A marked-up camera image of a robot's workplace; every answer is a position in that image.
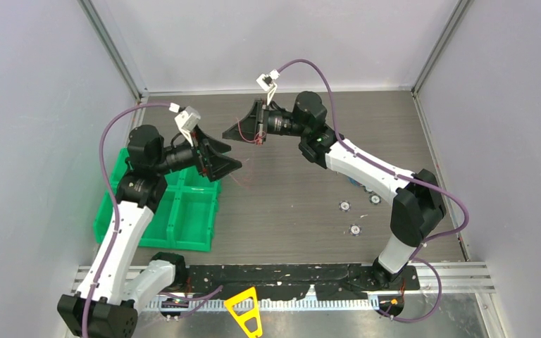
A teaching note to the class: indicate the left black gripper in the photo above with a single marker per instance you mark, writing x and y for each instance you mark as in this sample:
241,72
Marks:
217,165

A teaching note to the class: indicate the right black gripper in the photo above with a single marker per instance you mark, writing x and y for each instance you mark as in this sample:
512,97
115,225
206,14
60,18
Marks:
250,129

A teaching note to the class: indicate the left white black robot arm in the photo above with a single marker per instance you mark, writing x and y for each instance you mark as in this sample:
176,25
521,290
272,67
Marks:
106,304

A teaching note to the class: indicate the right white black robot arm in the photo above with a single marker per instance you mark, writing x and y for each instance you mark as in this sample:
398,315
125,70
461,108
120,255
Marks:
416,205

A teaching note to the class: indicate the green six-compartment tray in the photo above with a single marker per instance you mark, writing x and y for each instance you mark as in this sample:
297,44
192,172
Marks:
186,215

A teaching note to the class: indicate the blue white poker chip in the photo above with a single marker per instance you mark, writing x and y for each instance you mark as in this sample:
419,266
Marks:
345,206

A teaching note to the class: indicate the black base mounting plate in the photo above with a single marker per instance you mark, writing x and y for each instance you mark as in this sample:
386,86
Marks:
284,282

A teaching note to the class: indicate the dark green poker chip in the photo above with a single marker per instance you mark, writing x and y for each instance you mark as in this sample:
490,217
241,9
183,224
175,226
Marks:
374,199

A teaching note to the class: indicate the blue poker chip near front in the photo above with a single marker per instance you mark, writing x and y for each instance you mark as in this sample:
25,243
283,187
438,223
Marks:
354,230

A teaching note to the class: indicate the yellow triangular plastic piece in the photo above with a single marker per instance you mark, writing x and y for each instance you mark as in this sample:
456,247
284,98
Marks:
244,309

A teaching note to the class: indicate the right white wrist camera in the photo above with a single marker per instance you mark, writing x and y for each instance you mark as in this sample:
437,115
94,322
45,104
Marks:
266,81

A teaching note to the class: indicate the white slotted cable duct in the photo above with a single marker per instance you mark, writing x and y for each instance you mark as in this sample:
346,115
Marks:
305,304

